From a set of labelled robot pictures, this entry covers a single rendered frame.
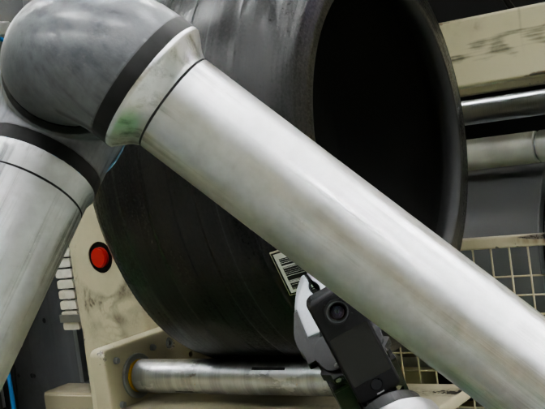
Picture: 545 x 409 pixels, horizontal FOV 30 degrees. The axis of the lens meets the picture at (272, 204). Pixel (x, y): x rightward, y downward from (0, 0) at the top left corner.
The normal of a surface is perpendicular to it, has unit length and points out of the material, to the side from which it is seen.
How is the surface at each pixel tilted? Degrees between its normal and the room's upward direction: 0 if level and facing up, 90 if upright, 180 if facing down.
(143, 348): 90
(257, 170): 88
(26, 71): 96
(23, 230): 81
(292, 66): 86
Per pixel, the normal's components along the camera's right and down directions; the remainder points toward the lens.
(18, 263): 0.68, -0.10
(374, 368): 0.11, 0.13
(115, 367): 0.83, -0.08
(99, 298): -0.55, 0.12
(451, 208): -0.52, -0.48
